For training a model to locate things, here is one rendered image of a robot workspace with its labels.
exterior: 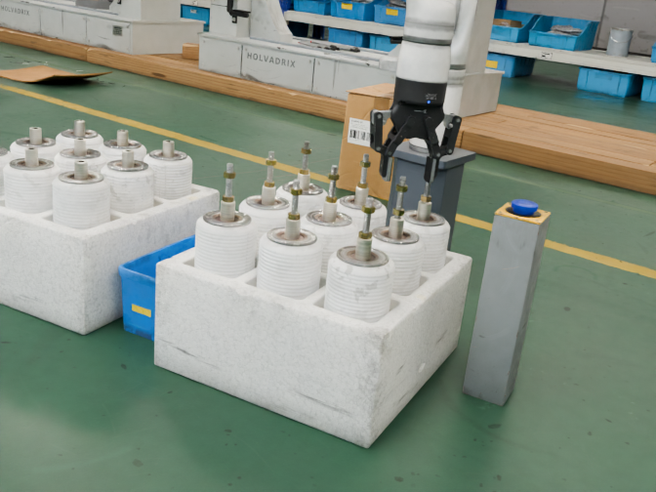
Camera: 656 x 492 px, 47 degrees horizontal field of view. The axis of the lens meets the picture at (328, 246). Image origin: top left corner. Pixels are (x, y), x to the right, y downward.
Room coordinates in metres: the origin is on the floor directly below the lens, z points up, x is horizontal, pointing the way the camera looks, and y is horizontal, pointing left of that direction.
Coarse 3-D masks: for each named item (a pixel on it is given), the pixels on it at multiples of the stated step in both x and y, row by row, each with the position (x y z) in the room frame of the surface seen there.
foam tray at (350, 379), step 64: (192, 256) 1.12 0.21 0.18; (256, 256) 1.15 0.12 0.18; (448, 256) 1.24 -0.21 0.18; (192, 320) 1.04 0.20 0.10; (256, 320) 0.99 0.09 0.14; (320, 320) 0.94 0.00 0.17; (384, 320) 0.95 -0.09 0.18; (448, 320) 1.17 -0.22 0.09; (256, 384) 0.99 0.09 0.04; (320, 384) 0.94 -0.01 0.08; (384, 384) 0.93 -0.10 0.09
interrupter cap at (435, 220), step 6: (414, 210) 1.25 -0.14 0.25; (402, 216) 1.21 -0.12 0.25; (408, 216) 1.21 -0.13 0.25; (414, 216) 1.23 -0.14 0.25; (432, 216) 1.23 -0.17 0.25; (438, 216) 1.23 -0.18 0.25; (408, 222) 1.19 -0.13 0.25; (414, 222) 1.18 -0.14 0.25; (420, 222) 1.19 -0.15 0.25; (426, 222) 1.19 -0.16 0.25; (432, 222) 1.20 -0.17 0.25; (438, 222) 1.20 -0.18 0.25; (444, 222) 1.20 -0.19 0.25
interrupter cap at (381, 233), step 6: (378, 228) 1.13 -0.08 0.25; (384, 228) 1.13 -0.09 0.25; (372, 234) 1.10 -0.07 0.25; (378, 234) 1.10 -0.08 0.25; (384, 234) 1.11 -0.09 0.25; (402, 234) 1.12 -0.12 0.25; (408, 234) 1.12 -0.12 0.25; (414, 234) 1.12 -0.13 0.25; (384, 240) 1.08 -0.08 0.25; (390, 240) 1.08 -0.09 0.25; (396, 240) 1.08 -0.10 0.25; (402, 240) 1.09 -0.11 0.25; (408, 240) 1.09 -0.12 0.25; (414, 240) 1.09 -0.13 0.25
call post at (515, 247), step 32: (512, 224) 1.07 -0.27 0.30; (544, 224) 1.08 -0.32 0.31; (512, 256) 1.07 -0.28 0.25; (512, 288) 1.06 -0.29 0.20; (480, 320) 1.08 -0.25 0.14; (512, 320) 1.06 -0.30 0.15; (480, 352) 1.08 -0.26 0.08; (512, 352) 1.06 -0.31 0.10; (480, 384) 1.07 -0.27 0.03; (512, 384) 1.10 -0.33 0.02
